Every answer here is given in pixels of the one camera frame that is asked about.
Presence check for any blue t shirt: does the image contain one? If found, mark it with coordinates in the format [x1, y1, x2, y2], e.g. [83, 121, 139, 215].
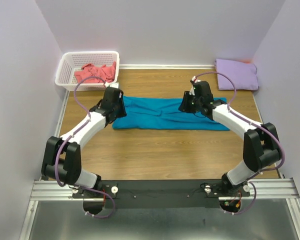
[112, 96, 229, 131]

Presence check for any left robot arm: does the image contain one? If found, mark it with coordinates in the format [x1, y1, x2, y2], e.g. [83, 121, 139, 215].
[41, 86, 127, 198]

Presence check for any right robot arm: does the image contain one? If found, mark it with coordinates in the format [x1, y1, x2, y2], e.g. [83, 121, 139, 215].
[178, 80, 285, 196]

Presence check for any red t shirt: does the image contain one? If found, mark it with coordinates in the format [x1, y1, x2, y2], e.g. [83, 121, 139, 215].
[74, 61, 117, 84]

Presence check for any folded purple t shirt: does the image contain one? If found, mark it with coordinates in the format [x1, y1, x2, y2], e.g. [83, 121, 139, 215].
[215, 58, 259, 91]

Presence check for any white plastic laundry basket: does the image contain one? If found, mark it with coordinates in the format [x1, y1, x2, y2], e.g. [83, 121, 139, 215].
[55, 50, 120, 91]

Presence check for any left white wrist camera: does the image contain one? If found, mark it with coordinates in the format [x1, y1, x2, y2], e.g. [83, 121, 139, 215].
[104, 82, 119, 89]

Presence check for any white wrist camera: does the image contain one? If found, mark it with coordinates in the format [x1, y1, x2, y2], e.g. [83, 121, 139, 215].
[104, 82, 119, 89]
[189, 76, 201, 96]

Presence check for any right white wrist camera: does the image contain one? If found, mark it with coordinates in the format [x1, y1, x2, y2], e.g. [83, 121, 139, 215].
[189, 76, 201, 96]

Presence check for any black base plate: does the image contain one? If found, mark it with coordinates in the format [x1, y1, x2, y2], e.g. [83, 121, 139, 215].
[72, 179, 251, 214]

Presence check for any aluminium front rail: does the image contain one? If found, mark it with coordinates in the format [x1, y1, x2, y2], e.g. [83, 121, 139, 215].
[30, 178, 300, 201]

